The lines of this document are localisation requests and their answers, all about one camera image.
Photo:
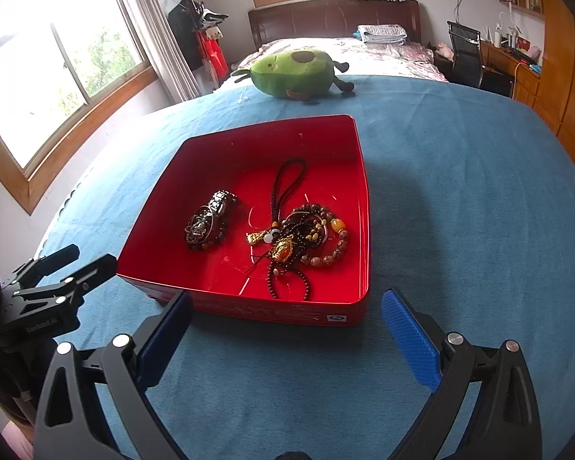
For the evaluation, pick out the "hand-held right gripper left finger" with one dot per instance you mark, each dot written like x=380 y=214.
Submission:
x=165 y=335

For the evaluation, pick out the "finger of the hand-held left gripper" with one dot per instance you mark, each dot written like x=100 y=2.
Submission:
x=52 y=261
x=93 y=270

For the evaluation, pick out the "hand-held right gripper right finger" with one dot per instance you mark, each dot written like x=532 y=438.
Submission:
x=412 y=340

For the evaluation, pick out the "gold leaf pendant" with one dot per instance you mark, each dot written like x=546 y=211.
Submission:
x=281 y=249

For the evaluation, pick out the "red box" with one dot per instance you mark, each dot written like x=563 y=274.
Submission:
x=230 y=163

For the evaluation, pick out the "side window curtain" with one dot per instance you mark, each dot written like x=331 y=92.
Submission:
x=158 y=33

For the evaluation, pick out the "coat rack with clothes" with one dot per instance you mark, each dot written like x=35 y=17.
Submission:
x=191 y=33

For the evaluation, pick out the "green avocado plush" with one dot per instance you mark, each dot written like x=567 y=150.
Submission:
x=287 y=74

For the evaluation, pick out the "bed with floral sheet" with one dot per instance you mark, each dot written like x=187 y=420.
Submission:
x=388 y=60

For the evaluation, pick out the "wooden desk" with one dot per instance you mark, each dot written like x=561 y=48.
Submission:
x=503 y=67

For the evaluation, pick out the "pink plush toy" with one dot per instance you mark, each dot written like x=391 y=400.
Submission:
x=444 y=50

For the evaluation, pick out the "black office chair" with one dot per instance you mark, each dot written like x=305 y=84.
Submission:
x=465 y=52

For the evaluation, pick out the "folded light blanket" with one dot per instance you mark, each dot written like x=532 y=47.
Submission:
x=381 y=34

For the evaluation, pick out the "wooden wardrobe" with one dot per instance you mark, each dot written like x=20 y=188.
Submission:
x=565 y=57

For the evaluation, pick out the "dark wooden headboard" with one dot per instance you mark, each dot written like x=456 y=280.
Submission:
x=316 y=19

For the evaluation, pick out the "large wooden frame window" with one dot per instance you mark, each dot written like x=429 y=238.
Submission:
x=52 y=67

